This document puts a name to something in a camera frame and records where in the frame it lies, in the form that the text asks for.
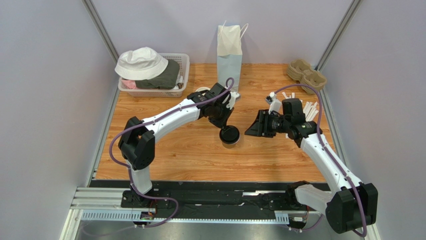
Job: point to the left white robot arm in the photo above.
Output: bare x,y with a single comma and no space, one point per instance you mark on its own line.
138,140

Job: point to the white plastic basket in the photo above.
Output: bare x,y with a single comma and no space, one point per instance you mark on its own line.
184,61

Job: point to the white paper bag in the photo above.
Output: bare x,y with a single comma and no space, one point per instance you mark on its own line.
229,53

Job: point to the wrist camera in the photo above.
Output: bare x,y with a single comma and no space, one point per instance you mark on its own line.
232,99
274,103

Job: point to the cardboard cup carrier stack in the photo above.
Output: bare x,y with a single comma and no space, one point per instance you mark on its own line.
302,72

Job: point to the white paper coffee cup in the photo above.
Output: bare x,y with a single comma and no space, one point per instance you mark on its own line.
229,145

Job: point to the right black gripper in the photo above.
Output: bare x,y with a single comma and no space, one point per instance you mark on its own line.
263,123

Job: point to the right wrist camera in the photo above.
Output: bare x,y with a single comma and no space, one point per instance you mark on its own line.
274,103

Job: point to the stack of paper cups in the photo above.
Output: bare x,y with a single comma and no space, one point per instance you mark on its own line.
200,89

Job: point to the pink cloth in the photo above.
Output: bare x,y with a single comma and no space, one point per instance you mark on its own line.
129,84

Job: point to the black coffee cup lid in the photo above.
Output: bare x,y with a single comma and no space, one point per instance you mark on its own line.
229,135

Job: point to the white bucket hat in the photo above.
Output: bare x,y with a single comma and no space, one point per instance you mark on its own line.
140,64

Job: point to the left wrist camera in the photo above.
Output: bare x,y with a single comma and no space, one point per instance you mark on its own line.
232,99

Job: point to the olive green cloth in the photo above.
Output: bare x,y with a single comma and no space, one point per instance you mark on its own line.
167,80

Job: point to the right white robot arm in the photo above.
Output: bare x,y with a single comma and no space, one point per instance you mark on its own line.
350,204

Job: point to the bundle of wrapped straws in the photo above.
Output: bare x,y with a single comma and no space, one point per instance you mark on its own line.
311,110

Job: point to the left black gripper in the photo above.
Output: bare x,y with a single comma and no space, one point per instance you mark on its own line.
222,123

